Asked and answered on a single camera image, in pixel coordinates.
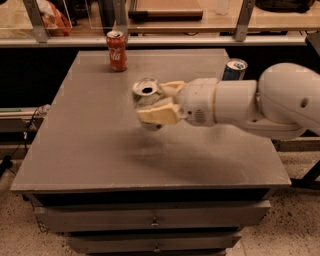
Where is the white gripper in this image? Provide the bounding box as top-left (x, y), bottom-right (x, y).
top-left (137, 78), bottom-right (219, 127)

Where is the white green 7up can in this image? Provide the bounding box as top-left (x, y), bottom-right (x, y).
top-left (131, 77), bottom-right (166, 132)

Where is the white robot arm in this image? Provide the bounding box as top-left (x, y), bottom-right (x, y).
top-left (132, 63), bottom-right (320, 139)

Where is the blue silver redbull can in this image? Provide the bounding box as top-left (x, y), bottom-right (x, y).
top-left (222, 58), bottom-right (248, 80)

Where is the red coca-cola can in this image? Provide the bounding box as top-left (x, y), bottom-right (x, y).
top-left (106, 30), bottom-right (127, 72)

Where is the grey drawer cabinet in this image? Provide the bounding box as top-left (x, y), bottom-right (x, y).
top-left (12, 49), bottom-right (290, 256)

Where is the upper grey drawer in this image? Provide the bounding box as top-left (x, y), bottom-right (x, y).
top-left (35, 200), bottom-right (270, 232)

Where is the grey drawer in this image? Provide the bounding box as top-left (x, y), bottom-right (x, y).
top-left (35, 200), bottom-right (270, 232)
top-left (68, 232), bottom-right (241, 254)

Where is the orange plastic bag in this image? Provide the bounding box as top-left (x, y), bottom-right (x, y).
top-left (36, 0), bottom-right (72, 36)

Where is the black metal stand leg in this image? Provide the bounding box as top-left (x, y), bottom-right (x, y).
top-left (291, 161), bottom-right (320, 190)

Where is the lower grey drawer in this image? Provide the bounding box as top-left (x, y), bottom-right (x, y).
top-left (68, 232), bottom-right (241, 254)

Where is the wooden board with black frame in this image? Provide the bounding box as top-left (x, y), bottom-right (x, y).
top-left (128, 0), bottom-right (203, 21)

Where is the black cable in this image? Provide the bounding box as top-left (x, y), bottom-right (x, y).
top-left (0, 107), bottom-right (43, 179)

